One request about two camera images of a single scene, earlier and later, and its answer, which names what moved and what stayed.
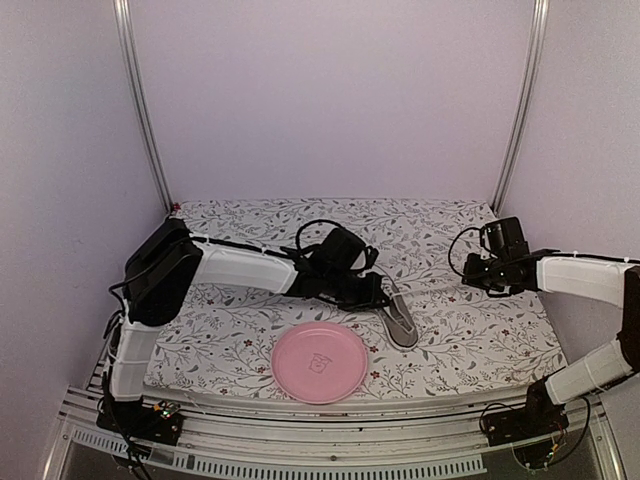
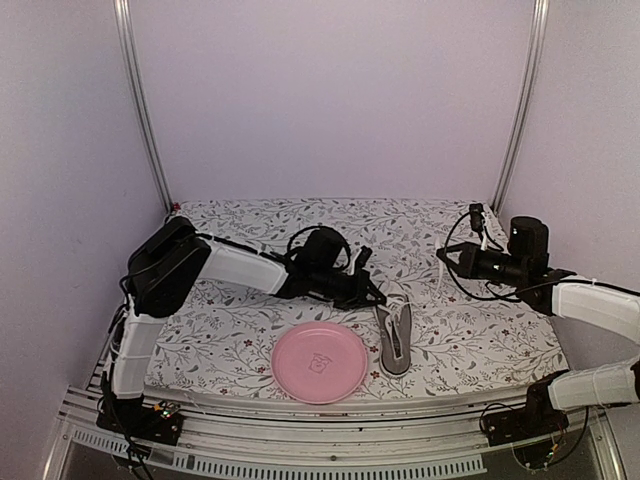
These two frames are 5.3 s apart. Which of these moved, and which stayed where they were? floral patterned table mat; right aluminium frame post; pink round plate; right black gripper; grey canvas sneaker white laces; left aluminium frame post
Moved: right black gripper; grey canvas sneaker white laces
Stayed: pink round plate; left aluminium frame post; right aluminium frame post; floral patterned table mat
